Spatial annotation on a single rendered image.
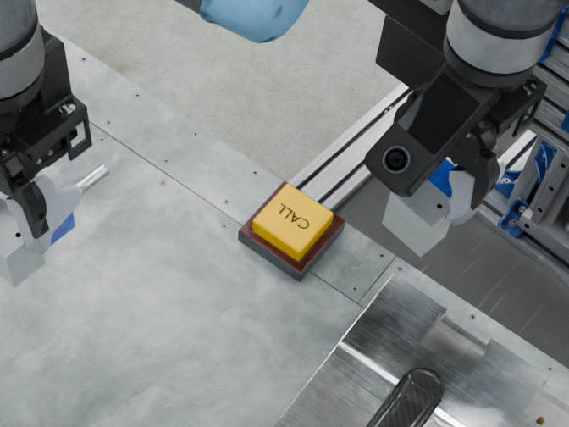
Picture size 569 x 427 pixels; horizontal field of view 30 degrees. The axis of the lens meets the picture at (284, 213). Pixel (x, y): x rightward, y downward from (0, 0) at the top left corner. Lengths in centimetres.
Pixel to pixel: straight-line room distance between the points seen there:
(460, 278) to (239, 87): 70
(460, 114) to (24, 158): 33
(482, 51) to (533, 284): 108
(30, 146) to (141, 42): 151
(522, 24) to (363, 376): 35
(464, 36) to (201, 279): 42
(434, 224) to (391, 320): 10
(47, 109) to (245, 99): 141
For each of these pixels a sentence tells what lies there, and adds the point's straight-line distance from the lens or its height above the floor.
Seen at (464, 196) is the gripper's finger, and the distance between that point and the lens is 91.
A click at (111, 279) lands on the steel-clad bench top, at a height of 80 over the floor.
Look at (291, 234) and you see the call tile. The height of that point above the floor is 84.
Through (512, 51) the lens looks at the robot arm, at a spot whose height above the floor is 118.
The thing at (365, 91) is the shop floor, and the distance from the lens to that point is 226.
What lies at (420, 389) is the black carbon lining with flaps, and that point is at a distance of 95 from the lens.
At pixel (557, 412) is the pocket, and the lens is 100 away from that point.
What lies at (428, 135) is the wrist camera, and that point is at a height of 109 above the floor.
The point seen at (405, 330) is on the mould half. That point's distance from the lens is 97.
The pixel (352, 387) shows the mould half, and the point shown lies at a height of 89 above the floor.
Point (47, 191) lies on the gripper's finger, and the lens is 88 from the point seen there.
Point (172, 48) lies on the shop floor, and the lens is 231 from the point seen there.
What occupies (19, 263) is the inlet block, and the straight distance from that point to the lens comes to 94.
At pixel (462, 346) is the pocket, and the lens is 100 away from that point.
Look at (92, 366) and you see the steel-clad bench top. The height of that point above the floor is 80.
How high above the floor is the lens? 174
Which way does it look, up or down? 58 degrees down
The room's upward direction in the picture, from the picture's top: 8 degrees clockwise
